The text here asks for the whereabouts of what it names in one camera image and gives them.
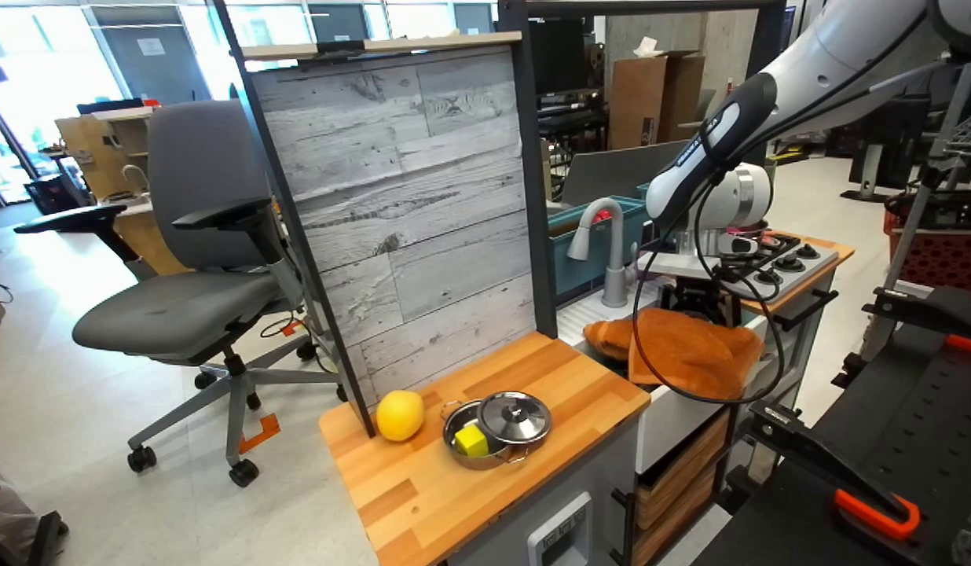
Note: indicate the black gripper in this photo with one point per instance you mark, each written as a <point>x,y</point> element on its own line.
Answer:
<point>715,294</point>

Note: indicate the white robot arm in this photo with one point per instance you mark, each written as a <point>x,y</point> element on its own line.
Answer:
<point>849,51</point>

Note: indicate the grey toy faucet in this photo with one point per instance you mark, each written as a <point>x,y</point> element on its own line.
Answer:
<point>615,262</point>

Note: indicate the grey toy stove top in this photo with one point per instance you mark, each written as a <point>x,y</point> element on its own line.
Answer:
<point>819,274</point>

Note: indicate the white toy sink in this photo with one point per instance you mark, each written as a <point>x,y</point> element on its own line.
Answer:
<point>672,418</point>

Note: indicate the small red toy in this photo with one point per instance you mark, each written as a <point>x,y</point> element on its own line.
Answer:
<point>603,214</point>

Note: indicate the yellow block toy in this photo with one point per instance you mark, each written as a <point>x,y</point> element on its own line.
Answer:
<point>468,442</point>

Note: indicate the wooden toy kitchen unit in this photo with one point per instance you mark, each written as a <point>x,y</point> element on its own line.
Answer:
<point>485,481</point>

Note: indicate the yellow lemon toy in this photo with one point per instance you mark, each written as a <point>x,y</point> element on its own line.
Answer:
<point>399,416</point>

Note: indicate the orange cloth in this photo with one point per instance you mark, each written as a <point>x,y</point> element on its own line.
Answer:
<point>693,355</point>

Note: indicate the black stove grate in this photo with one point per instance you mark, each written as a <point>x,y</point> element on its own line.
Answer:
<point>783,256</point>

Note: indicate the small teal planter box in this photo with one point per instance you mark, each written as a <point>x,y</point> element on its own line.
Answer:
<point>579,268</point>

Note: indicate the grey partition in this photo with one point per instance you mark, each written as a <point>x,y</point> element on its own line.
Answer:
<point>619,174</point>

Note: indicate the tall cardboard box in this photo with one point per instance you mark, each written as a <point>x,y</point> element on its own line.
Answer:
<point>682,95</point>
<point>637,99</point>

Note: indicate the red mesh crate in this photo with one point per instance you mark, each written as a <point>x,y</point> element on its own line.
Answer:
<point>941,252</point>

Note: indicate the silver pan lid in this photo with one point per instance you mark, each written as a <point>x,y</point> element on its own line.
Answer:
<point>515,416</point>

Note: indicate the black perforated table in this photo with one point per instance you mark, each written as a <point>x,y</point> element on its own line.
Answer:
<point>904,442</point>

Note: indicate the small silver pan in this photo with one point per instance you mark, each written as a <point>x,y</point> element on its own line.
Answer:
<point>453,416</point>

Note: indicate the grey wood plank panel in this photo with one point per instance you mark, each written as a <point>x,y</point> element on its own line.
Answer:
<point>399,208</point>

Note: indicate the grey office chair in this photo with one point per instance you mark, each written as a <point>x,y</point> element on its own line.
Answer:
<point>180,303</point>

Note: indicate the grey door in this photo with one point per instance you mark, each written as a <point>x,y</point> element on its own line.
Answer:
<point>170,57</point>

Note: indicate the open cardboard box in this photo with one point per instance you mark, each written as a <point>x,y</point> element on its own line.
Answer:
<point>92,147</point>

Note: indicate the grey bag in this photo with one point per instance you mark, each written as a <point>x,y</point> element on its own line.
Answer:
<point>15,514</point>

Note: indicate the black metal kitchen frame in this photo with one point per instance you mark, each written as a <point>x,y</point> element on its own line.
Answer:
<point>531,158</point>

